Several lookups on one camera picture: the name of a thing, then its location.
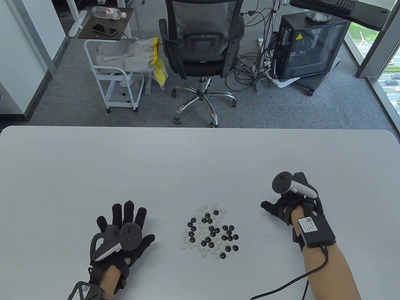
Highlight person's left hand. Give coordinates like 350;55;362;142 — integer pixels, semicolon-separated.
88;201;155;292

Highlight person's right hand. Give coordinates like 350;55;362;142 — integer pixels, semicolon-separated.
261;195;325;227

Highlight pile of mixed go stones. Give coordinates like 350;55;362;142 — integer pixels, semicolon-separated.
182;202;239;259

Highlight person's right forearm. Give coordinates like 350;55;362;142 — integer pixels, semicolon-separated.
291;209;361;300

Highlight black and white VR controller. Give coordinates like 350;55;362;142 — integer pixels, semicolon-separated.
91;222;143;261
272;171;318;199

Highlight black labelled wrist box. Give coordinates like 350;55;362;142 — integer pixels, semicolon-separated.
292;214;336;252

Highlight black cross-braced wrist module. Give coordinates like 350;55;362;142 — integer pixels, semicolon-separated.
67;281;106;300

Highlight white papers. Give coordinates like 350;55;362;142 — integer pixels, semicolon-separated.
267;70;300;89

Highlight dark rolling computer stand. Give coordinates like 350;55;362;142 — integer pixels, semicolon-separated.
297;59;341;97

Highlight black computer tower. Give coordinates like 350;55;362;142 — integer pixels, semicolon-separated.
272;13;351;82

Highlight white metal cart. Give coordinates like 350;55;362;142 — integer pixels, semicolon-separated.
84;39;145;113

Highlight black mesh office chair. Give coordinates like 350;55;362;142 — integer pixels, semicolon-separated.
159;0;246;128

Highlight yellow plastic bag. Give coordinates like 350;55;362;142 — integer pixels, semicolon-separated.
151;37;168;90

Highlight grey fabric bag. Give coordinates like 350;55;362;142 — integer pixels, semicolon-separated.
96;38;158;74

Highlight silver bowl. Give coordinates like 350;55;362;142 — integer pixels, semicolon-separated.
307;9;332;23

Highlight black keyboard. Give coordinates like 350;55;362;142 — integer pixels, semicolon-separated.
291;0;357;14

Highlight brown side table top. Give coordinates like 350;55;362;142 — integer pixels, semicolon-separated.
78;6;134;40

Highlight black smartphone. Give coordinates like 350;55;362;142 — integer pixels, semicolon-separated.
91;24;118;36

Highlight white desk leg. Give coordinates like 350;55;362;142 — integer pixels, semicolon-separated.
66;0;88;38

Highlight clear plastic water bottle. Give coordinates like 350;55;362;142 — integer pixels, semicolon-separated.
92;6;127;20

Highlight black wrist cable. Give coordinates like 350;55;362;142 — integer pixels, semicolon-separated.
250;244;329;300

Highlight tangle of black cables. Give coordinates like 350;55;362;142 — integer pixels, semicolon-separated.
226;0;282;93

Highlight aluminium frame post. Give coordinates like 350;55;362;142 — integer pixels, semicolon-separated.
255;0;282;94

